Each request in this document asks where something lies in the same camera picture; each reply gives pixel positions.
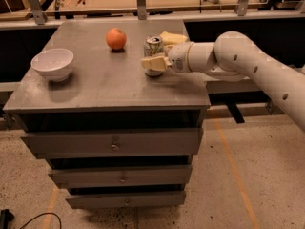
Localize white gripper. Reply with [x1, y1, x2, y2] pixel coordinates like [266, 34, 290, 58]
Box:
[141, 42, 192, 73]

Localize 7up soda can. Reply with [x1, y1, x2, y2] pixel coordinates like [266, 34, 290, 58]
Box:
[144, 35, 163, 77]

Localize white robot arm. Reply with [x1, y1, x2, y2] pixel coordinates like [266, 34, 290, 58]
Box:
[141, 31, 305, 131]

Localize yellow sponge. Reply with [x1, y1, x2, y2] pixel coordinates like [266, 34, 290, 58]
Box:
[160, 31, 188, 45]

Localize orange fruit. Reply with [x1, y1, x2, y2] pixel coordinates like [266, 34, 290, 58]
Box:
[106, 28, 127, 51]

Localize grey drawer cabinet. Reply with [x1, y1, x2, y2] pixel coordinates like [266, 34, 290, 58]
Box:
[4, 21, 210, 199]

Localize white bowl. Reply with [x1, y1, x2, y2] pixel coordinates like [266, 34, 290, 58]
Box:
[30, 48, 74, 82]

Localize middle grey drawer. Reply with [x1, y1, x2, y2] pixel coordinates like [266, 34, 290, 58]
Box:
[49, 165, 192, 188]

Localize grey drawer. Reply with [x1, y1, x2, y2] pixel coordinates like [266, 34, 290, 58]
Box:
[22, 128, 203, 159]
[49, 165, 192, 188]
[66, 191, 186, 209]

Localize wooden workbench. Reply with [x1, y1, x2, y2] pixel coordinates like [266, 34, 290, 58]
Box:
[0, 0, 305, 24]

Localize bottom grey drawer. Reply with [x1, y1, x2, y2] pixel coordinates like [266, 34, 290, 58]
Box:
[66, 191, 186, 209]

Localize top grey drawer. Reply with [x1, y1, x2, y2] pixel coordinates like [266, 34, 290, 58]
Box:
[22, 128, 203, 159]

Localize black cable on floor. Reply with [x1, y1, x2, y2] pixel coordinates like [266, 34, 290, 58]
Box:
[0, 208, 63, 229]

